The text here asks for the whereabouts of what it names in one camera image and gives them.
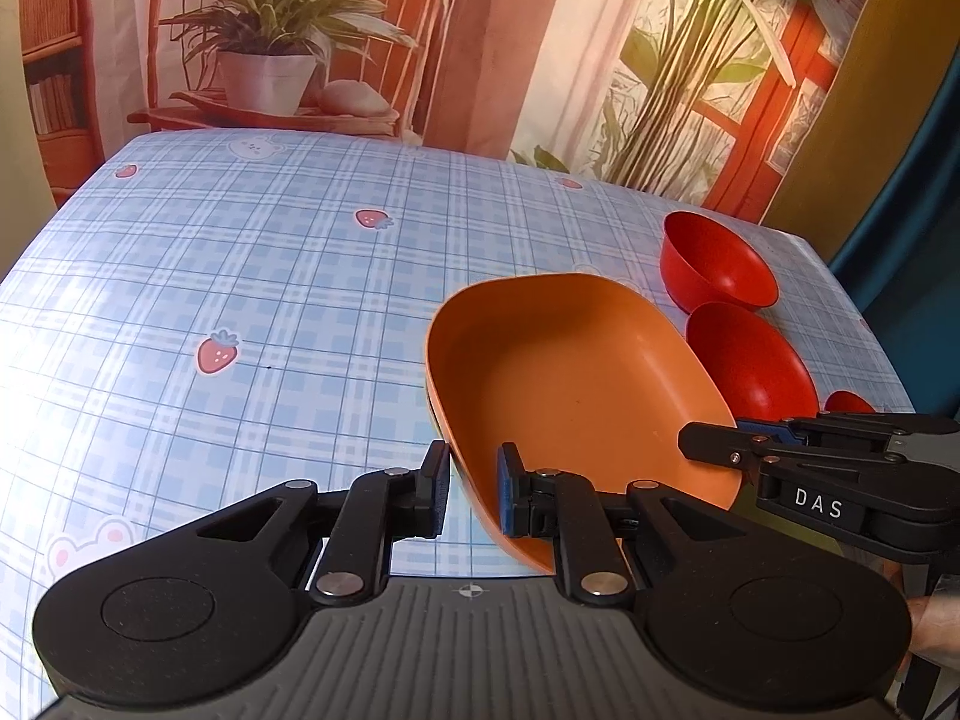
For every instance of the red bowl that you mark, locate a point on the red bowl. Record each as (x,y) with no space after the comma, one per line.
(757,371)
(845,402)
(703,261)

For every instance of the blue plaid tablecloth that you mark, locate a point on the blue plaid tablecloth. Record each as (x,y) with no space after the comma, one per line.
(221,325)

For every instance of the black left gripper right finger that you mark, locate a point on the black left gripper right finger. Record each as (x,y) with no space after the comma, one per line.
(581,526)

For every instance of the yellow curtain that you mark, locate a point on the yellow curtain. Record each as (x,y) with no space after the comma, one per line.
(898,56)

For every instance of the orange rectangular plate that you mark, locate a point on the orange rectangular plate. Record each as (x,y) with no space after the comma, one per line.
(579,372)

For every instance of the right hand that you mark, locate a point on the right hand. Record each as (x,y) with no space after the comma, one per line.
(936,629)

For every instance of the blue curtain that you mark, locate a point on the blue curtain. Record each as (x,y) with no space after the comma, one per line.
(900,266)

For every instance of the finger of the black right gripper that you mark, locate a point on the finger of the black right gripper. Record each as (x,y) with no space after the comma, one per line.
(727,447)
(849,426)

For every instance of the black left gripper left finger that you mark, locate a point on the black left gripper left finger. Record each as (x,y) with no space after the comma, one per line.
(353,532)

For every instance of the printed room backdrop cloth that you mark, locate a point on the printed room backdrop cloth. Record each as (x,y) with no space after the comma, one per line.
(701,101)

